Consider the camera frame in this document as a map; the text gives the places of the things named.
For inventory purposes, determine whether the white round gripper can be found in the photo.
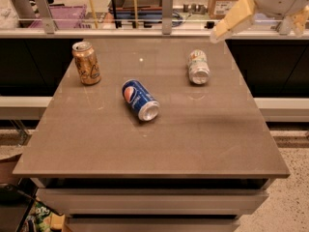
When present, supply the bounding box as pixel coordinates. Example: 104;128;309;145
210;0;309;44

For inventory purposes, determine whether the white green 7up can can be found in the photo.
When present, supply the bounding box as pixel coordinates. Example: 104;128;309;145
187;49;211;85

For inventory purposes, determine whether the blue Pepsi can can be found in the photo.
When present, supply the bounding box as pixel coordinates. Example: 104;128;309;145
122;79;160;122

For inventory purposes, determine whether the gold soda can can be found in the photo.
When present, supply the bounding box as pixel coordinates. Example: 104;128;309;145
72;42;101;85

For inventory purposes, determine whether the purple plastic crate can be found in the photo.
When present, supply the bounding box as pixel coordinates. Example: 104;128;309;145
30;5;87;29

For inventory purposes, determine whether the upper grey drawer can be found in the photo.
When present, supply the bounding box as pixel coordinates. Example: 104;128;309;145
38;188;267;216

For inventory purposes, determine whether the grey drawer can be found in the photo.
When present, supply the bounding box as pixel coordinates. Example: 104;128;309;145
38;188;267;216
66;218;239;232

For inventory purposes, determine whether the lower grey drawer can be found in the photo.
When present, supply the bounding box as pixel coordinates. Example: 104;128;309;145
66;218;239;232

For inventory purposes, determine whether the green snack bag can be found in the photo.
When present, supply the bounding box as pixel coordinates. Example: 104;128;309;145
20;202;53;232

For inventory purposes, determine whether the right metal railing bracket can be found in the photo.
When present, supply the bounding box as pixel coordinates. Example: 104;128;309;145
277;16;293;35

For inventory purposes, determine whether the metal railing bracket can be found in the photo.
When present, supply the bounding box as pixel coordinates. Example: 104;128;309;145
162;0;173;35
35;0;56;34
277;16;293;35

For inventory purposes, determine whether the middle metal railing bracket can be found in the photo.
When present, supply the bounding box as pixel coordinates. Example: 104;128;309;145
162;0;173;35

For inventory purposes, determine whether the left metal railing bracket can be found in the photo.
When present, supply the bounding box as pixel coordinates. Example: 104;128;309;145
35;0;56;34

